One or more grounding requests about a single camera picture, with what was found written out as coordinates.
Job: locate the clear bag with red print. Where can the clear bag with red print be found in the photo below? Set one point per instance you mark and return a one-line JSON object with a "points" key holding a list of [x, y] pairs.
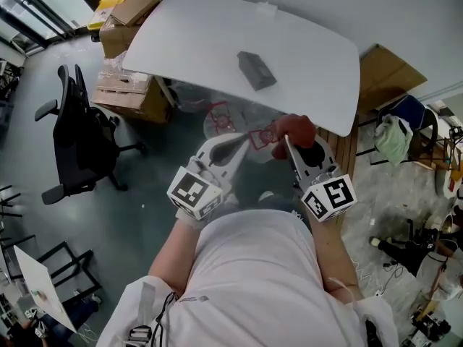
{"points": [[220, 119], [264, 136]]}

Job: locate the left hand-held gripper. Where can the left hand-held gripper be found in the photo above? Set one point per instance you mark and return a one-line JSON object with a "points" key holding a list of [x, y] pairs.
{"points": [[191, 190]]}

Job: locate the brown cardboard box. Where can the brown cardboard box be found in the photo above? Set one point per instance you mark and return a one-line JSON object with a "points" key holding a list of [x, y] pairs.
{"points": [[135, 6], [115, 38]]}

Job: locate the blue chair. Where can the blue chair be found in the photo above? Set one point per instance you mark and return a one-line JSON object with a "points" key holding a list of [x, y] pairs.
{"points": [[412, 108]]}

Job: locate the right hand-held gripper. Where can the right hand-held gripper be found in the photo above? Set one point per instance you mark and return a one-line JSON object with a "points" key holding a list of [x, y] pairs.
{"points": [[329, 197]]}

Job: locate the person in white shirt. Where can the person in white shirt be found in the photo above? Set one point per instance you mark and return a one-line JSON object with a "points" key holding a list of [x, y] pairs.
{"points": [[253, 284]]}

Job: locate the small white table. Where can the small white table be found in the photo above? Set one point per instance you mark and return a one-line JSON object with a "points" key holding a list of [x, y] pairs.
{"points": [[40, 284]]}

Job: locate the yellow box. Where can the yellow box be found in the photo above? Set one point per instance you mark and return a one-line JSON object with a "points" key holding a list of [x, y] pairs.
{"points": [[103, 11]]}

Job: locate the black framed glass wall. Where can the black framed glass wall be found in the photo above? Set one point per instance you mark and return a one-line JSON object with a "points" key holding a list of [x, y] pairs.
{"points": [[36, 13]]}

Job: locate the red round object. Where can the red round object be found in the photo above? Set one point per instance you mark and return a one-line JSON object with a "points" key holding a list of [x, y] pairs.
{"points": [[296, 130]]}

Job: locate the black office chair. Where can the black office chair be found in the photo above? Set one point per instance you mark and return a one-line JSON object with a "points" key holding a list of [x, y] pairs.
{"points": [[83, 136]]}

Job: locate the grey box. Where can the grey box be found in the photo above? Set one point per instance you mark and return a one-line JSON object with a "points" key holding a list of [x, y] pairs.
{"points": [[257, 71]]}

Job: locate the wooden slat panel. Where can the wooden slat panel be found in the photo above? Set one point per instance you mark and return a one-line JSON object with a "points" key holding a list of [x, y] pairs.
{"points": [[343, 150]]}

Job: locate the person's right forearm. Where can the person's right forearm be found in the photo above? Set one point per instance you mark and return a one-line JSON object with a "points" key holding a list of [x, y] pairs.
{"points": [[332, 251]]}

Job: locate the flat cardboard sheet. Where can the flat cardboard sheet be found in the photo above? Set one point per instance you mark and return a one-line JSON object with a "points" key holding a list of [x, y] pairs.
{"points": [[387, 78]]}

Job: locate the white wristband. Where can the white wristband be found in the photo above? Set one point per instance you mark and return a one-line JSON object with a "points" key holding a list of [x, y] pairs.
{"points": [[188, 220]]}

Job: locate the person's left forearm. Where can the person's left forearm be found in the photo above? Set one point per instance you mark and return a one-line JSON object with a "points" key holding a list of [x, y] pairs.
{"points": [[173, 251]]}

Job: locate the black metal frame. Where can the black metal frame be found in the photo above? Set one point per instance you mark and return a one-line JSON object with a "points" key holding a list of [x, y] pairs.
{"points": [[70, 251]]}

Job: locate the large taped cardboard box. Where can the large taped cardboard box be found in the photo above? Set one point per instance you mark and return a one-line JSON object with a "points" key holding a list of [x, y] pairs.
{"points": [[126, 96]]}

